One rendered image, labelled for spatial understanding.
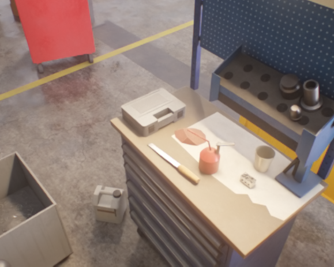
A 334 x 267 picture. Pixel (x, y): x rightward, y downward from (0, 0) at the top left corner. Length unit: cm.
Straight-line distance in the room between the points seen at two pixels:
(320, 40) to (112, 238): 174
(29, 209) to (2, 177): 26
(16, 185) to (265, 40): 176
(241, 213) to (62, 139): 208
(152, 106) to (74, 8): 228
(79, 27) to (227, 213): 293
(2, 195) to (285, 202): 173
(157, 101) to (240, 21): 55
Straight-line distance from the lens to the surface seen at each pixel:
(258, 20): 146
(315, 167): 250
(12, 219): 226
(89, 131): 313
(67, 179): 278
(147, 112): 163
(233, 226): 132
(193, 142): 156
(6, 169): 232
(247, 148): 159
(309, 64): 137
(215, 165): 142
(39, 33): 383
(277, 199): 143
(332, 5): 105
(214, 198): 138
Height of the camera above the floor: 204
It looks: 41 degrees down
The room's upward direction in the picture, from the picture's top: straight up
